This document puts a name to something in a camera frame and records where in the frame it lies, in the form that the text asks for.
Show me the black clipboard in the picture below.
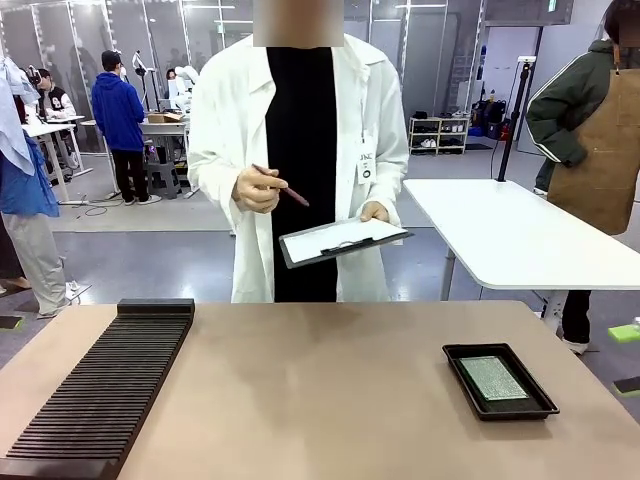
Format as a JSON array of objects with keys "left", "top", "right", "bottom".
[{"left": 278, "top": 217, "right": 415, "bottom": 270}]

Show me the person in light blue shirt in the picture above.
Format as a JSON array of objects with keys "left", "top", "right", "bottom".
[{"left": 0, "top": 57, "right": 76, "bottom": 319}]

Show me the person in blue hoodie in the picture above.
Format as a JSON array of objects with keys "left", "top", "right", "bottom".
[{"left": 91, "top": 49, "right": 164, "bottom": 206}]

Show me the wooden shoe shelf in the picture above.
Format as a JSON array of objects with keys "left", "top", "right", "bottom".
[{"left": 408, "top": 116, "right": 471, "bottom": 155}]

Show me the dark red pen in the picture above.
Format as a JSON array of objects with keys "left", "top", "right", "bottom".
[{"left": 251, "top": 163, "right": 310, "bottom": 207}]

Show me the black slotted PCB rack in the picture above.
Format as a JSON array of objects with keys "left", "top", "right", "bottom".
[{"left": 0, "top": 298, "right": 196, "bottom": 480}]

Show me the black bags pile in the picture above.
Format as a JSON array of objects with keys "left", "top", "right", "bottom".
[{"left": 472, "top": 99, "right": 511, "bottom": 140}]

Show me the green perforated PCB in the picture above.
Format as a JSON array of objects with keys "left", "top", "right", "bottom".
[{"left": 458, "top": 355, "right": 530, "bottom": 401}]

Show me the grey step stool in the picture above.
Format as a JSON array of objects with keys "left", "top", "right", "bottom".
[{"left": 147, "top": 159, "right": 184, "bottom": 200}]

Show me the white background workbench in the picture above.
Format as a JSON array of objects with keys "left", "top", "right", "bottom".
[{"left": 79, "top": 117, "right": 194, "bottom": 199}]

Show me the white name badge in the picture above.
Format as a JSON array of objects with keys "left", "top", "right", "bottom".
[{"left": 355, "top": 132, "right": 376, "bottom": 185}]

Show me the person's left hand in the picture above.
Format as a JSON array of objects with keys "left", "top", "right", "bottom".
[{"left": 359, "top": 201, "right": 391, "bottom": 224}]

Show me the seated person in varsity jacket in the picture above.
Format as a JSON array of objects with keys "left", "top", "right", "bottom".
[{"left": 37, "top": 68, "right": 79, "bottom": 121}]

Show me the person in white lab coat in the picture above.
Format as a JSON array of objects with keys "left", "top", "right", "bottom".
[{"left": 187, "top": 0, "right": 410, "bottom": 304}]

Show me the person in brown apron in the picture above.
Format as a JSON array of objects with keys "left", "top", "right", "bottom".
[{"left": 524, "top": 0, "right": 640, "bottom": 355}]

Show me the black tripod pole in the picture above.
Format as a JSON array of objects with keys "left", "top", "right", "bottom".
[{"left": 497, "top": 56, "right": 537, "bottom": 182}]

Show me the person's right hand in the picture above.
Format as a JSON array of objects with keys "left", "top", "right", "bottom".
[{"left": 231, "top": 166, "right": 290, "bottom": 215}]

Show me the black plastic tray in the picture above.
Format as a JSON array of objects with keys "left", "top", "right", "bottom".
[{"left": 442, "top": 342, "right": 561, "bottom": 423}]

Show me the white table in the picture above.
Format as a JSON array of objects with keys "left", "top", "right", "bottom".
[{"left": 402, "top": 178, "right": 640, "bottom": 334}]

